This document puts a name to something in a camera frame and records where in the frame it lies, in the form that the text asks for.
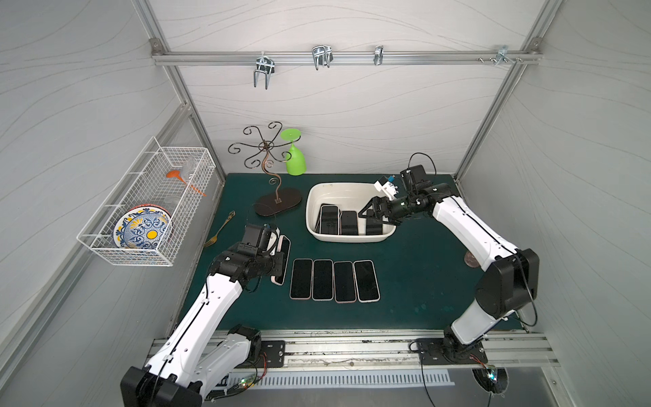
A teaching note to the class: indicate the right metal bracket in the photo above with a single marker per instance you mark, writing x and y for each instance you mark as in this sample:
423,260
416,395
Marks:
502,56

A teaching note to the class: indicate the dark pink case phone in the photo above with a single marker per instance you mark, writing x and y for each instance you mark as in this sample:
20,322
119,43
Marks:
374,227

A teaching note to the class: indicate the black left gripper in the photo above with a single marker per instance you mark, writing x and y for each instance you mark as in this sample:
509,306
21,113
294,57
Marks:
275,255

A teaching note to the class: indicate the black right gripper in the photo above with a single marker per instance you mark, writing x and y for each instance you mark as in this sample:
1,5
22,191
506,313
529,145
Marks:
383,209

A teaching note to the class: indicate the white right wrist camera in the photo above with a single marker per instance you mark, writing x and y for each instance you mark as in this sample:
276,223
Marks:
387,186

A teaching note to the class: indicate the green table mat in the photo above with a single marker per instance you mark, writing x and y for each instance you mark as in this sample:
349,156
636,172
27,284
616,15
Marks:
423,280

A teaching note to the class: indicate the left metal hook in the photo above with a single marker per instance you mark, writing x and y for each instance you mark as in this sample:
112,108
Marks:
265,67

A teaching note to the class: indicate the mint green case phone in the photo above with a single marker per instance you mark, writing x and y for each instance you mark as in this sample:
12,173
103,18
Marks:
323,280

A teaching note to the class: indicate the green plastic wine glass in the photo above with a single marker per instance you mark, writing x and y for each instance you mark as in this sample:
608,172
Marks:
295,162

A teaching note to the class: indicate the aluminium top rail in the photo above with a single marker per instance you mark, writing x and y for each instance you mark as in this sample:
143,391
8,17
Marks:
341,58

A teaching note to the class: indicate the white wire wall basket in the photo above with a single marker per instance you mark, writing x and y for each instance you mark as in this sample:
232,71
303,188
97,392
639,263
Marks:
145,183

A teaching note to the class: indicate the light pink case phone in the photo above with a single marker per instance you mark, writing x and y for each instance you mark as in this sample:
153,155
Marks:
280,257

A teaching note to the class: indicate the middle metal hook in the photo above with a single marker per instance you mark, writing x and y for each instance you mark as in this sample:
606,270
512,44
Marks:
322,56

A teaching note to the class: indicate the small metal bracket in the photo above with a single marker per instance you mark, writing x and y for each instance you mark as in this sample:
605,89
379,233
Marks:
378,55

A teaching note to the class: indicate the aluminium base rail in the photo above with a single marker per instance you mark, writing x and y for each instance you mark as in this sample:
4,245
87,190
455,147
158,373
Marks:
375,349

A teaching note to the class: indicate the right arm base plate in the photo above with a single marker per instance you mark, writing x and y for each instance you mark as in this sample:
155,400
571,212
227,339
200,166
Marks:
445,351

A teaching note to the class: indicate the orange plastic funnel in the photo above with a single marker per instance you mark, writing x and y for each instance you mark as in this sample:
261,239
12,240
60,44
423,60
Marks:
176,174

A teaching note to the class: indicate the cream case phone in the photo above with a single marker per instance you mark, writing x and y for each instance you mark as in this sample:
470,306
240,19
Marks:
366,281

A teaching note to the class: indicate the white vent strip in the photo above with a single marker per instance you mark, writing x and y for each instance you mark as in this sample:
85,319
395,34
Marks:
411,378

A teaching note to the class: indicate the white plastic storage box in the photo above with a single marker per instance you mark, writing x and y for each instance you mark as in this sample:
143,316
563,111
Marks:
346,196

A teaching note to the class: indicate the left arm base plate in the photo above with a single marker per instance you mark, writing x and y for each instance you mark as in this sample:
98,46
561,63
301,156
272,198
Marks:
266,353

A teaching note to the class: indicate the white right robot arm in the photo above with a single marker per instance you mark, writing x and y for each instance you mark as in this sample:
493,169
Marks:
510,274

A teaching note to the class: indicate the brass spoon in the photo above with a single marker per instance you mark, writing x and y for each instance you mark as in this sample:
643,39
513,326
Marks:
212,240

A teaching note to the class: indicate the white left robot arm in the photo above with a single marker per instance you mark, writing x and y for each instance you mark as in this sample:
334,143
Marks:
182,372

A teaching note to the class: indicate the rose case phone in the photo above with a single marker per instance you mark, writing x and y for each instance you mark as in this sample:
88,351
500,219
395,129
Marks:
301,282

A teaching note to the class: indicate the blue yellow patterned plate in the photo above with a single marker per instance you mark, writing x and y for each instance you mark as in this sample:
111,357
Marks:
141,228

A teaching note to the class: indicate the metal hook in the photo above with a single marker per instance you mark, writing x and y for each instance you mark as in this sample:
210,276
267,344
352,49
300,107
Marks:
265,67
322,56

